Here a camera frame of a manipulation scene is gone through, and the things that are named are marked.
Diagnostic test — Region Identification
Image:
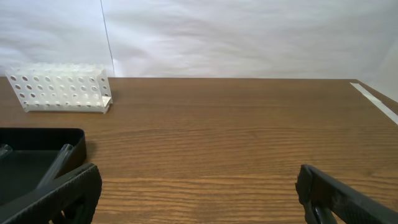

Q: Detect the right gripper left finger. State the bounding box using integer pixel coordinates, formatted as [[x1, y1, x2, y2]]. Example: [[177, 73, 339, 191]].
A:
[[0, 162, 103, 224]]

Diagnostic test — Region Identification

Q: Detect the black tray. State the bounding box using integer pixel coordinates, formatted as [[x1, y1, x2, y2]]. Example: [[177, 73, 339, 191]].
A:
[[0, 127, 87, 206]]

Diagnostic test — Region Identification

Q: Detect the white test tube rack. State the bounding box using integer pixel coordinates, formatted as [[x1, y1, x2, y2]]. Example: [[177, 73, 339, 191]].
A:
[[4, 63, 113, 114]]

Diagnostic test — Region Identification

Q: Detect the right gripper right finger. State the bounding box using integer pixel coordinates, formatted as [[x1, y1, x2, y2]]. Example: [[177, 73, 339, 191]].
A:
[[295, 164, 398, 224]]

